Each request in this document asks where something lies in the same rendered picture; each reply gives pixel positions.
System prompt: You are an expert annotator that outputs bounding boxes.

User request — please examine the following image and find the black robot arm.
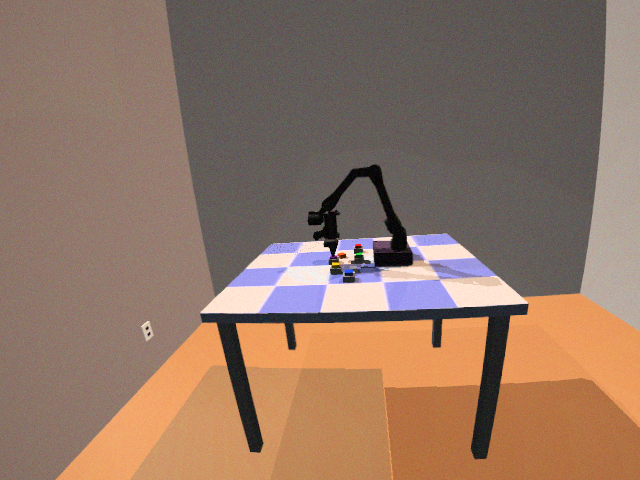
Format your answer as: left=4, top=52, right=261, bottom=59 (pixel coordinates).
left=308, top=164, right=408, bottom=252

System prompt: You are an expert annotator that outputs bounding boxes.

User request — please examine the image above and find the blue button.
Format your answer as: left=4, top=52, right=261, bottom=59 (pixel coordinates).
left=343, top=270, right=355, bottom=283

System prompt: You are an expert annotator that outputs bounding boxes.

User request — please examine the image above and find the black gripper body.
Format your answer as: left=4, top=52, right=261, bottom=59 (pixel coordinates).
left=323, top=224, right=340, bottom=248

